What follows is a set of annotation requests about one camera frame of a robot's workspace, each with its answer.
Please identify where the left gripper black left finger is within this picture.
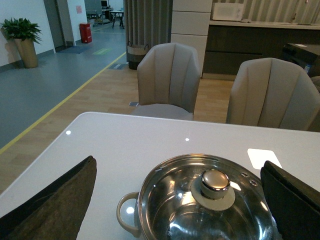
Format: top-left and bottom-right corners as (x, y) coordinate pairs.
(0, 156), (97, 240)

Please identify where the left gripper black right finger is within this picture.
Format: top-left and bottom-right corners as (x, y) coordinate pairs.
(260, 160), (320, 240)

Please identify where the glass pot lid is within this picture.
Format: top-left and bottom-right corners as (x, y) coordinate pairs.
(137, 153), (283, 240)

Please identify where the beige electric cooking pot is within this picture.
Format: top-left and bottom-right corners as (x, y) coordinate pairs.
(116, 153), (283, 240)

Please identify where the right beige upholstered chair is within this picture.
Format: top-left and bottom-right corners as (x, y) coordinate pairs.
(226, 57), (320, 132)

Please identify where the beige upholstered chair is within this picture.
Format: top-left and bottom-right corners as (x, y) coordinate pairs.
(132, 42), (201, 121)
(226, 57), (320, 132)

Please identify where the black appliance at right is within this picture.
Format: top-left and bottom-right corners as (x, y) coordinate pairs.
(281, 43), (320, 77)

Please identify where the dark kitchen counter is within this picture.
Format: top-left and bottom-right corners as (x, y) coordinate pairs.
(202, 20), (320, 80)

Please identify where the left beige upholstered chair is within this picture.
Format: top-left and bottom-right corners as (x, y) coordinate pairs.
(132, 42), (201, 121)

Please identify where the woven laundry basket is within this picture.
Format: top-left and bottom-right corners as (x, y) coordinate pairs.
(127, 41), (149, 70)

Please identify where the green potted plant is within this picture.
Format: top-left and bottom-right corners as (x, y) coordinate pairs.
(1, 18), (41, 69)

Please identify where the red fire extinguisher box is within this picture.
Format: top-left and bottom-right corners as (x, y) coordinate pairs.
(79, 22), (92, 44)

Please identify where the white microwave oven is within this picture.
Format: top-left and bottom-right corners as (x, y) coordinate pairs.
(211, 2), (245, 22)

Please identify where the distant black table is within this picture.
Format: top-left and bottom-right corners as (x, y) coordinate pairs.
(109, 10), (125, 29)

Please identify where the white tall cabinet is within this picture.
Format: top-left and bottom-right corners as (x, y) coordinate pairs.
(170, 0), (213, 72)

